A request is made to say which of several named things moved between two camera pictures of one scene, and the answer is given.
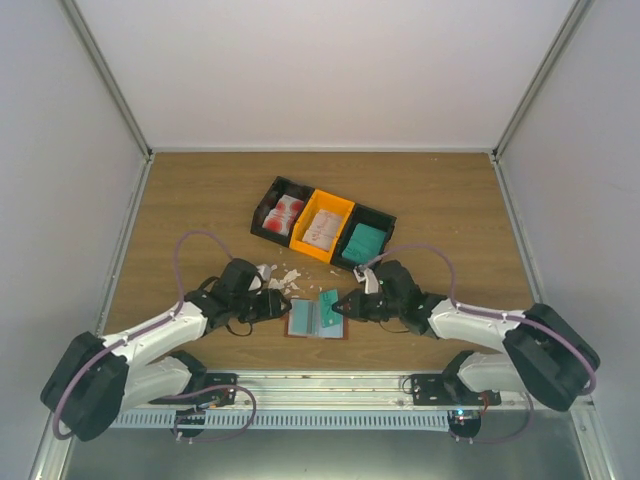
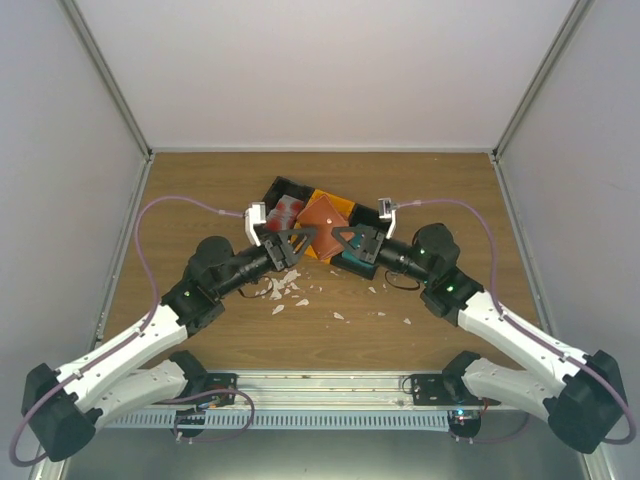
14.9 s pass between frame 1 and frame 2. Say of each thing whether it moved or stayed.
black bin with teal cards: stayed
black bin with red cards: stayed
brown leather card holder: moved
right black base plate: stayed
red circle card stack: stayed
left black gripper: moved
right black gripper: moved
